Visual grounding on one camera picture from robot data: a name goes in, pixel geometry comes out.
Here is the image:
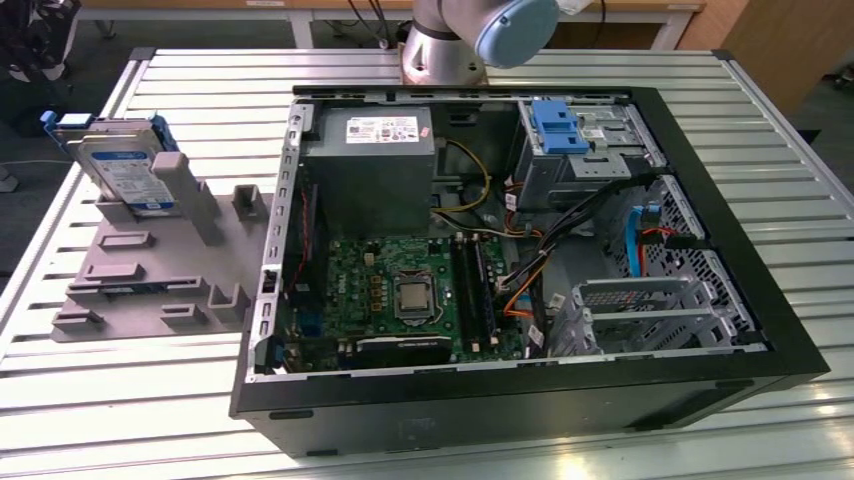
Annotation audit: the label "silver CPU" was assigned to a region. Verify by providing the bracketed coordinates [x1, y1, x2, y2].
[395, 282, 435, 311]

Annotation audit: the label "black graphics card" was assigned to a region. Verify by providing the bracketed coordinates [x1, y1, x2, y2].
[336, 333, 455, 371]

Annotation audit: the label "silver disk bay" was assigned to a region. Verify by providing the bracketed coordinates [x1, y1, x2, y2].
[552, 277, 766, 359]

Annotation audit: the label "grey parts rack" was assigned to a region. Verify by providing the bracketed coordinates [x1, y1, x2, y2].
[50, 152, 279, 344]

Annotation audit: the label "black PC case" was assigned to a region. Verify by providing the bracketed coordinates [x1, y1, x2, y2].
[228, 84, 832, 459]

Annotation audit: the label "blue wire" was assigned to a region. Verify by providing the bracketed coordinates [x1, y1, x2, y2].
[625, 202, 661, 279]

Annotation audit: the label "silver drive cage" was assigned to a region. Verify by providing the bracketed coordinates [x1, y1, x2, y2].
[512, 99, 668, 211]

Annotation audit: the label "blue drive latch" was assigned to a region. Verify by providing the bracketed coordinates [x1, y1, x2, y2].
[529, 99, 595, 155]

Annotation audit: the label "yellow wires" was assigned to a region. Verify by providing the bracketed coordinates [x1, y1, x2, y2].
[429, 139, 492, 226]

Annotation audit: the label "orange wire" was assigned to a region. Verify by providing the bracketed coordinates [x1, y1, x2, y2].
[496, 279, 535, 319]

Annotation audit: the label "black cable bundle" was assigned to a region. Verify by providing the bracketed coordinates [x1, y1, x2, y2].
[496, 172, 659, 291]

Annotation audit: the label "hard disk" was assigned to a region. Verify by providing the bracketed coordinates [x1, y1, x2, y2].
[40, 112, 181, 219]

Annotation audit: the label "wooden desk with white frame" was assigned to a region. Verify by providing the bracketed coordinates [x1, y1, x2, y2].
[69, 0, 708, 51]

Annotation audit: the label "CPU socket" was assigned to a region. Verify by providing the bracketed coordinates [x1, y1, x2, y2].
[388, 269, 445, 324]

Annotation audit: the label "grey power supply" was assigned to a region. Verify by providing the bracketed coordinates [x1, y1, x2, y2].
[303, 102, 441, 241]

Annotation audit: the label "green motherboard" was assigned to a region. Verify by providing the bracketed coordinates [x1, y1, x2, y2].
[285, 234, 528, 374]

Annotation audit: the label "wooden cabinet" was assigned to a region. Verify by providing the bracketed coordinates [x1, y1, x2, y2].
[679, 0, 854, 116]

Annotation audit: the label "red wire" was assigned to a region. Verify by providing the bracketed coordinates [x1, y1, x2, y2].
[636, 227, 675, 276]

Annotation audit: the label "black RAM stick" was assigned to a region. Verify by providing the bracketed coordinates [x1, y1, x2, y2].
[468, 232, 500, 347]

